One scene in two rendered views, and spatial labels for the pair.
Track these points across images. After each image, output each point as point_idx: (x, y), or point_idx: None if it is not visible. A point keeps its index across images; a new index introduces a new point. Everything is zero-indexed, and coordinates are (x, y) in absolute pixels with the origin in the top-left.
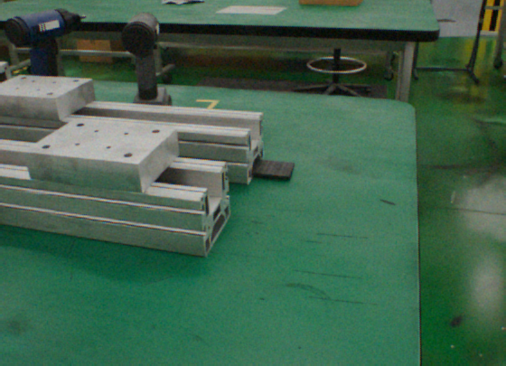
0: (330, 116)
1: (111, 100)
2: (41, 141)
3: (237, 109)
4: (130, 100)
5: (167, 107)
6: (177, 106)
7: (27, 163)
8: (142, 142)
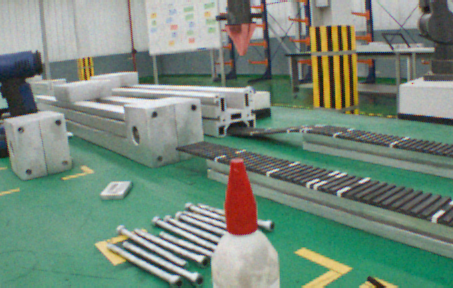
0: None
1: None
2: (128, 73)
3: None
4: None
5: (49, 97)
6: None
7: (137, 77)
8: (106, 74)
